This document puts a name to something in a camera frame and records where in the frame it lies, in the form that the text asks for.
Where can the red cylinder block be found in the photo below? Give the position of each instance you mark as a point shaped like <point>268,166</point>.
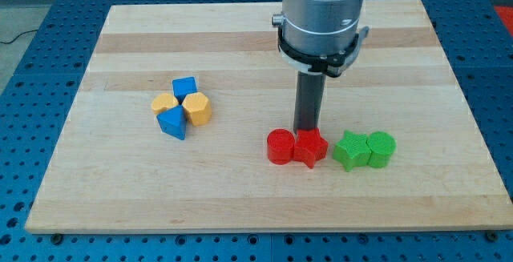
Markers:
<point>280,146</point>

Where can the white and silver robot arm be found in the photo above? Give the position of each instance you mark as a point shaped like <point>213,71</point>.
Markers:
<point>320,37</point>

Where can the red star block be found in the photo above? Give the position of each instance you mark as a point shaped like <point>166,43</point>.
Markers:
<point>309,147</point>

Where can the green star block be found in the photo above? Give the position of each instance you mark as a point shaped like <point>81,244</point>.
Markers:
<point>352,150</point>

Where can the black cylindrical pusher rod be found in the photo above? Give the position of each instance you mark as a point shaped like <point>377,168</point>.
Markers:
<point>309,95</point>

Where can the yellow hexagon block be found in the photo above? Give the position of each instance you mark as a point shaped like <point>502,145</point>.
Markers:
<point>198,108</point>

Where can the blue cube block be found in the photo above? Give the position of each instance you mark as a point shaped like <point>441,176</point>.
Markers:
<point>183,87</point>

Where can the blue triangle block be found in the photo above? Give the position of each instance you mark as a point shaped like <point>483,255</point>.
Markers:
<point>173,122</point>

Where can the yellow heart block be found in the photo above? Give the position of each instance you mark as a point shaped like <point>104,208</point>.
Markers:
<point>163,102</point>

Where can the green cylinder block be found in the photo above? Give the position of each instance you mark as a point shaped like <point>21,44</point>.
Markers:
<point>382,146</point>

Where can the wooden board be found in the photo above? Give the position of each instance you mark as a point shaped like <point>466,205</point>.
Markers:
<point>114,171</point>

